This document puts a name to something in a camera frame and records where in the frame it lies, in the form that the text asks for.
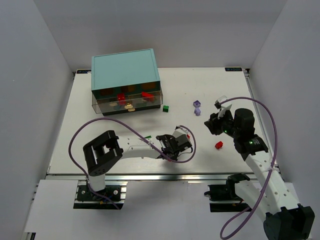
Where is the purple lego brick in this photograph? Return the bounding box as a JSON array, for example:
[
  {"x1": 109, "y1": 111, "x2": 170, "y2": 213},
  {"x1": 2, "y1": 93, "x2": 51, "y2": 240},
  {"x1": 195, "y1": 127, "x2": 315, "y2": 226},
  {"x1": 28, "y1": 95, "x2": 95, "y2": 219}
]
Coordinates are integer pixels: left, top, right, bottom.
[
  {"x1": 194, "y1": 107, "x2": 201, "y2": 116},
  {"x1": 193, "y1": 100, "x2": 201, "y2": 108}
]

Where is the red long lego brick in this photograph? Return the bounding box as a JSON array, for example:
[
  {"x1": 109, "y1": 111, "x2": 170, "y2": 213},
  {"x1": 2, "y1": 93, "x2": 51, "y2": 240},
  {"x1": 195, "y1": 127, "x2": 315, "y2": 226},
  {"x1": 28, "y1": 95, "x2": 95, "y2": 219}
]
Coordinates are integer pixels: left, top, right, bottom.
[{"x1": 141, "y1": 91, "x2": 155, "y2": 103}]

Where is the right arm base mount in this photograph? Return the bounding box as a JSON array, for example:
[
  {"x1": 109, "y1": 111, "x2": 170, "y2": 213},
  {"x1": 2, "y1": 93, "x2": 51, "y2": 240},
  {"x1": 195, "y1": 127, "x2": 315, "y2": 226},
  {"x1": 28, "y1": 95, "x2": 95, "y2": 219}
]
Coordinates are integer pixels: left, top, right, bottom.
[{"x1": 204, "y1": 173, "x2": 252, "y2": 213}]

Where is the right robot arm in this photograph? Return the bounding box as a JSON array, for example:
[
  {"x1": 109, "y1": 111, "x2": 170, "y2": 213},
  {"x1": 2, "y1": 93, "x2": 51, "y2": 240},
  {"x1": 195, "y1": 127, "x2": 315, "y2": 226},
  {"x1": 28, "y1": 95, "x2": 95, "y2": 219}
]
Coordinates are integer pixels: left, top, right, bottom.
[{"x1": 204, "y1": 108, "x2": 315, "y2": 240}]

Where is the purple lego brick lower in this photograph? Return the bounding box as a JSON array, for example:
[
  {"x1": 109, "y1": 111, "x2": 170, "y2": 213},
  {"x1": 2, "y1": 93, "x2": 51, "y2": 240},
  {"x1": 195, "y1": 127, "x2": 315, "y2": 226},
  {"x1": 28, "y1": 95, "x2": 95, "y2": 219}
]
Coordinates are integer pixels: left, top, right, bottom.
[{"x1": 194, "y1": 107, "x2": 201, "y2": 116}]

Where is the purple lego brick upper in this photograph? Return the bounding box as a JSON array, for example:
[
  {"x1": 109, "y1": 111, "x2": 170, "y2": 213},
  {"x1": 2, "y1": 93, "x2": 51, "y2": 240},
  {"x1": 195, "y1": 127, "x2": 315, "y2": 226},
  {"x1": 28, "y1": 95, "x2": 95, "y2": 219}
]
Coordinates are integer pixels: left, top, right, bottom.
[{"x1": 193, "y1": 100, "x2": 201, "y2": 108}]

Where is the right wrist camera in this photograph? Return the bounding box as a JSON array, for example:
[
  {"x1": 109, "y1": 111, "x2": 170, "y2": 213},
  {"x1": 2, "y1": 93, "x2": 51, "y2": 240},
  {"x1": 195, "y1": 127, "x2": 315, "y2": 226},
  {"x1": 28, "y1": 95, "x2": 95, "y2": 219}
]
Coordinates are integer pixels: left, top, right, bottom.
[{"x1": 214, "y1": 95, "x2": 232, "y2": 120}]

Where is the small red lego brick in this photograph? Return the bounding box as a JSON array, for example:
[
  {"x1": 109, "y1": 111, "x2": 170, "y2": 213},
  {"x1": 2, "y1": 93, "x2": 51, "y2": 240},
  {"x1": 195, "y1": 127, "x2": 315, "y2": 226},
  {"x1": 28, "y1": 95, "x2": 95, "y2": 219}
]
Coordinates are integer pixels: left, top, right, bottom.
[{"x1": 214, "y1": 141, "x2": 224, "y2": 150}]

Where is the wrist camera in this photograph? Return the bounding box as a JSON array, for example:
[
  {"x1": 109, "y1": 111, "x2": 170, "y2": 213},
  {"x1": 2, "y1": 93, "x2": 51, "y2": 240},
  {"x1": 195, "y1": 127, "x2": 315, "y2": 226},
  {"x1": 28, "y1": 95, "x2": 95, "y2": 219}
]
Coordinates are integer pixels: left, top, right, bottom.
[
  {"x1": 172, "y1": 125, "x2": 190, "y2": 140},
  {"x1": 214, "y1": 95, "x2": 232, "y2": 120}
]

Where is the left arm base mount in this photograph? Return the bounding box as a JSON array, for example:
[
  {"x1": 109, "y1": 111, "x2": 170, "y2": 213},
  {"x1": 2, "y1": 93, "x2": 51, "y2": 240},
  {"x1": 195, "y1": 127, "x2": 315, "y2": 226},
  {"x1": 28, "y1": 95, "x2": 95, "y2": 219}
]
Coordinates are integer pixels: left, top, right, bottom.
[{"x1": 73, "y1": 181, "x2": 127, "y2": 210}]

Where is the teal drawer cabinet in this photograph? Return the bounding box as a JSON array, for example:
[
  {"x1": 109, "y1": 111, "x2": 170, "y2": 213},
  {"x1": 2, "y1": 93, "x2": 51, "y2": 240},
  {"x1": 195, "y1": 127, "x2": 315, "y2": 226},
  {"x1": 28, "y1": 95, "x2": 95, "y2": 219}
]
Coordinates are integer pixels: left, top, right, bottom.
[{"x1": 90, "y1": 48, "x2": 164, "y2": 117}]

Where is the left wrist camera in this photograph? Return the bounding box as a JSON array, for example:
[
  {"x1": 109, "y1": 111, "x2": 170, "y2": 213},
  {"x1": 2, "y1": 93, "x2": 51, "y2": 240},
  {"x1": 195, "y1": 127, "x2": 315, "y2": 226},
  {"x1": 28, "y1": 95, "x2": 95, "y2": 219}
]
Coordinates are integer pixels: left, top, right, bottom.
[{"x1": 172, "y1": 125, "x2": 190, "y2": 140}]

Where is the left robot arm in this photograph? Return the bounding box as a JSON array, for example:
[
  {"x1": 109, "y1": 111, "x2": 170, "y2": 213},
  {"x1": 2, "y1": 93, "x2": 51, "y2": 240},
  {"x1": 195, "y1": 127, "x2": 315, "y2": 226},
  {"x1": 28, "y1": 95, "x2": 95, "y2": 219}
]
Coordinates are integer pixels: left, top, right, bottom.
[{"x1": 83, "y1": 128, "x2": 194, "y2": 192}]

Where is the small green lego cube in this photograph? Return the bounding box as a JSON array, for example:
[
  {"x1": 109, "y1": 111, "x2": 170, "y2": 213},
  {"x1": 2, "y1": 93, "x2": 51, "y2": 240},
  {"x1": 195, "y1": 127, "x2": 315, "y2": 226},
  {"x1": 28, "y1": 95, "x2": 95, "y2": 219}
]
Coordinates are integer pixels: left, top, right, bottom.
[{"x1": 162, "y1": 105, "x2": 169, "y2": 113}]

